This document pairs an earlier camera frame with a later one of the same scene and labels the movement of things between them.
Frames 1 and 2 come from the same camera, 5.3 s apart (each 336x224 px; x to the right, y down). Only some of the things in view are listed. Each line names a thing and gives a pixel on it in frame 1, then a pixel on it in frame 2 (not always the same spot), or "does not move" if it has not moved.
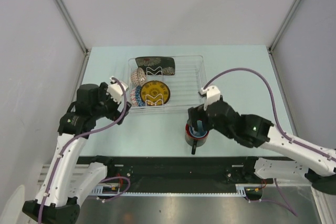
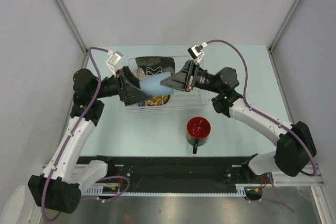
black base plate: x=179 y=174 does not move
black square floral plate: x=157 y=65 does not move
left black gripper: x=103 y=94 to x=130 y=95
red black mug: x=193 y=141 does not move
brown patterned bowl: x=138 y=76 does not move
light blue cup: x=200 y=132 to x=151 y=85
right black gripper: x=196 y=113 to x=185 y=80
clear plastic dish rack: x=167 y=84 does not move
